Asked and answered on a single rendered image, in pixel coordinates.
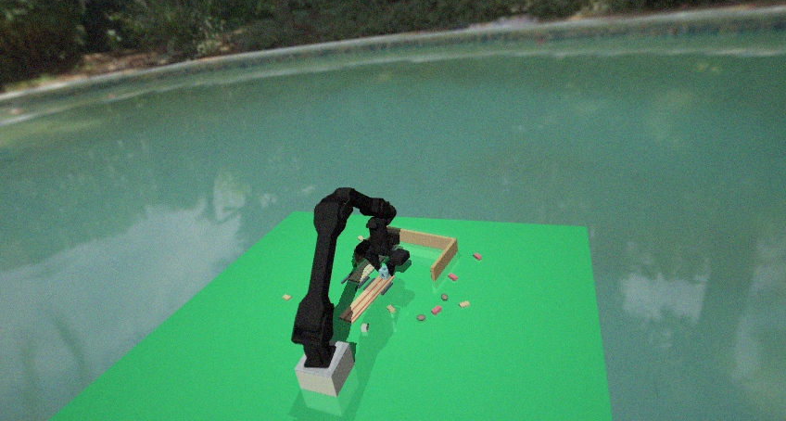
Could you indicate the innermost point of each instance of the tan strip with teal polka dots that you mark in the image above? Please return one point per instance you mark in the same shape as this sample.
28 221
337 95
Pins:
364 271

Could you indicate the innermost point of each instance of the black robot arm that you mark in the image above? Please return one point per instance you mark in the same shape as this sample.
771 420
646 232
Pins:
313 326

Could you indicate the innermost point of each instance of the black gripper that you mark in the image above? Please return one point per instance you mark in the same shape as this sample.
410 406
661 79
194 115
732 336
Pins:
373 247

